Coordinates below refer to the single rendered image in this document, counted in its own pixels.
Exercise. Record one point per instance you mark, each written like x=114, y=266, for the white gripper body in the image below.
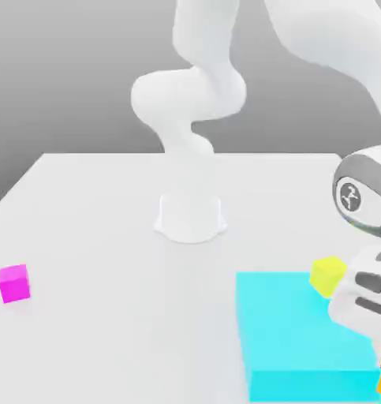
x=344, y=311

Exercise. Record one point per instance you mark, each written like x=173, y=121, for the small yellow cube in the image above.
x=327, y=274

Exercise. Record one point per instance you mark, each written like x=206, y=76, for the small magenta cube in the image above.
x=14, y=284

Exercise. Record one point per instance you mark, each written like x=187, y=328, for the large cyan box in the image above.
x=291, y=341

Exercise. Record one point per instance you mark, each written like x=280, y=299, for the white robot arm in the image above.
x=190, y=94

